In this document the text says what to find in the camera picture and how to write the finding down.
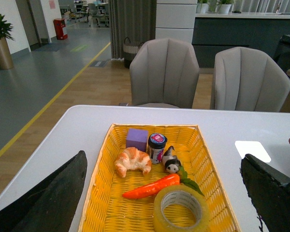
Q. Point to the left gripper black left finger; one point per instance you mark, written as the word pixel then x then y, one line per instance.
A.
pixel 51 204

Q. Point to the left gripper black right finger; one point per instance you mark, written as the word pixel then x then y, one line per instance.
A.
pixel 269 191

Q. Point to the clear packing tape roll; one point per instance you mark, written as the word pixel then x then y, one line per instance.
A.
pixel 180 209

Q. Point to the yellow woven basket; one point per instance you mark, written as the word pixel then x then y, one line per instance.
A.
pixel 105 210

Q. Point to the woven laundry basket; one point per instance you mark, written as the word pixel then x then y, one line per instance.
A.
pixel 130 49

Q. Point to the toy croissant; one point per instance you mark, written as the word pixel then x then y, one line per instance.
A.
pixel 132 159

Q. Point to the orange toy carrot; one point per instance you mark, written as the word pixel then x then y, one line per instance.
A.
pixel 155 187

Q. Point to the panda figurine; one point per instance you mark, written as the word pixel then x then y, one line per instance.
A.
pixel 171 163

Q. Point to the purple foam block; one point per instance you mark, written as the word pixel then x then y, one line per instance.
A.
pixel 137 138

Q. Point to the grey chair right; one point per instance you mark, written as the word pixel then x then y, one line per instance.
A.
pixel 247 79

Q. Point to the grey chair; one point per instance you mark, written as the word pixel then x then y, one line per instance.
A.
pixel 164 74
pixel 247 79

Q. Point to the potted plant gold vase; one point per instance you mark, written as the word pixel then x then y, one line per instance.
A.
pixel 6 61

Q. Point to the grey chair left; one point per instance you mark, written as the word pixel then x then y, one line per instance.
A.
pixel 164 74

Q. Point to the dark counter cabinet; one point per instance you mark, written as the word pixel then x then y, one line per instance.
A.
pixel 212 35

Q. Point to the red fire extinguisher box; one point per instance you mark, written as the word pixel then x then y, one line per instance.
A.
pixel 60 29

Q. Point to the white potted plant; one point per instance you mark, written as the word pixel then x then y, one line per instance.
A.
pixel 224 6

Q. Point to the grey curtain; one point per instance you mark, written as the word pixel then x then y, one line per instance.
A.
pixel 135 19

